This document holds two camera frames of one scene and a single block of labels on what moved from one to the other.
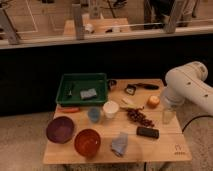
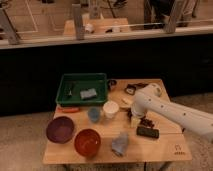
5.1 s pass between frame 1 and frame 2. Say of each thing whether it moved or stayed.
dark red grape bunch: stayed
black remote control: stayed
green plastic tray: stayed
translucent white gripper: moved
